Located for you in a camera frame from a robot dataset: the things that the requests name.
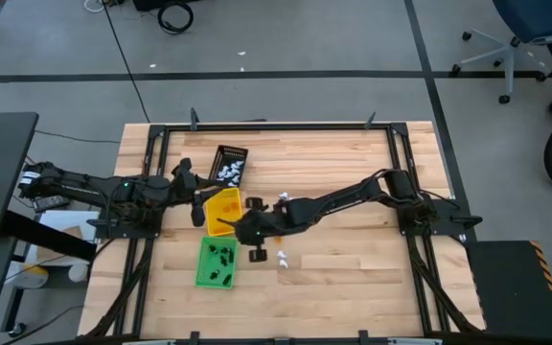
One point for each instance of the black platform with hazard edge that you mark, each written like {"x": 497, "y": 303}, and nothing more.
{"x": 511, "y": 287}

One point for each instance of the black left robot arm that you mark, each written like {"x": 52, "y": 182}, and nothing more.
{"x": 79, "y": 181}

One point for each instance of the white yellow container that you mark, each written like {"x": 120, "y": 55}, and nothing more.
{"x": 29, "y": 278}

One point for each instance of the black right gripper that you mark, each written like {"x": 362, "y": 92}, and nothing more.
{"x": 252, "y": 229}

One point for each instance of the yellow slotted plastic basket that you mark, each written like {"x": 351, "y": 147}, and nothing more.
{"x": 218, "y": 218}

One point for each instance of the green slotted plastic basket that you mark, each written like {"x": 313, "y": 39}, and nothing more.
{"x": 206, "y": 268}

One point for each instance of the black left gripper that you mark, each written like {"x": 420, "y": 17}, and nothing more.
{"x": 187, "y": 187}

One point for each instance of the black power brick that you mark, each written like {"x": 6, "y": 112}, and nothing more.
{"x": 51, "y": 203}

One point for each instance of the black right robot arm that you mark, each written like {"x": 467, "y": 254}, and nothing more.
{"x": 338, "y": 197}

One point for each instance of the black slotted plastic basket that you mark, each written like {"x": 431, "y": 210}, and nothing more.
{"x": 228, "y": 152}

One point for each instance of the blue office chair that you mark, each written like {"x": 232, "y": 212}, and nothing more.
{"x": 539, "y": 19}

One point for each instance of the white round container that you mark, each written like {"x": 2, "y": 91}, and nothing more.
{"x": 78, "y": 273}

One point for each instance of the white cardboard box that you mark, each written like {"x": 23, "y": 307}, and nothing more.
{"x": 65, "y": 223}

